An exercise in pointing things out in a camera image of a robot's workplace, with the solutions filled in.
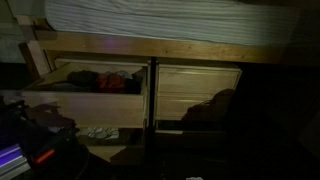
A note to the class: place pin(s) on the dark brown cloth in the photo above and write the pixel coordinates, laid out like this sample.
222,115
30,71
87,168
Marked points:
50,115

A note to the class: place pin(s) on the black device with orange strip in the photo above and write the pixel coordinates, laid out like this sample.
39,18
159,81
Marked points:
56,156

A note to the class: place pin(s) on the orange cloth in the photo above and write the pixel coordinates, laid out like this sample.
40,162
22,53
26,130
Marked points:
110,83

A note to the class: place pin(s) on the aluminium rail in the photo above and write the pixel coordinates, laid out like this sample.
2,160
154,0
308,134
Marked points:
11,161

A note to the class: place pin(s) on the light grey cloth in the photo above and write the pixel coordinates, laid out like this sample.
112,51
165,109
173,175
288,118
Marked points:
124,74

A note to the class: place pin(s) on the closed wooden drawer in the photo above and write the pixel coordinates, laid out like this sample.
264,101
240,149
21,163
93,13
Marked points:
193,80
171,106

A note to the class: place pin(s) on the striped white mattress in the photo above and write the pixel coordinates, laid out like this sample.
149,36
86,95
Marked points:
166,20

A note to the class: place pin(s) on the black vertical pole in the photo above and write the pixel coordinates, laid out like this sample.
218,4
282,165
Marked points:
152,100

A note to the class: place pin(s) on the low open wooden drawer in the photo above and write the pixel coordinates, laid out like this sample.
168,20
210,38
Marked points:
106,151

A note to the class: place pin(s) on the white crumpled cloth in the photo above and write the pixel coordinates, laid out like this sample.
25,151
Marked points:
100,132

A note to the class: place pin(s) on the wooden bed frame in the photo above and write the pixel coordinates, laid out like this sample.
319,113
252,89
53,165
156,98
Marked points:
166,48

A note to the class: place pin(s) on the dark bag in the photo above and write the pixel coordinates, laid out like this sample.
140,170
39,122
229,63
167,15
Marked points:
213,110

